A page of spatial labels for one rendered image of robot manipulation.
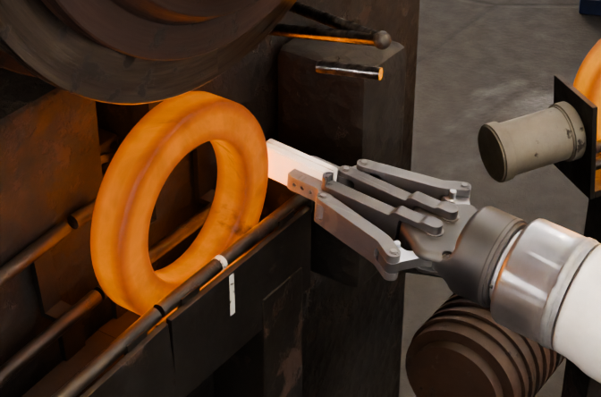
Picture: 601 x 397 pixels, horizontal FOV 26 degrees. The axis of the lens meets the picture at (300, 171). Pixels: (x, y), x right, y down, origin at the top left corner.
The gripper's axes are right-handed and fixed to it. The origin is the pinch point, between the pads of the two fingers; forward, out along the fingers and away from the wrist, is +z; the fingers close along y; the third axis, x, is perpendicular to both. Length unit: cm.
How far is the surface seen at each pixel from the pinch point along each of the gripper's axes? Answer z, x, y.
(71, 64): 1.4, 20.9, -25.4
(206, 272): -0.4, -2.8, -12.9
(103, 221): 4.4, 3.8, -19.5
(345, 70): -5.6, 13.5, -3.3
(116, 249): 2.7, 2.2, -20.0
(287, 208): -0.4, -2.8, -1.8
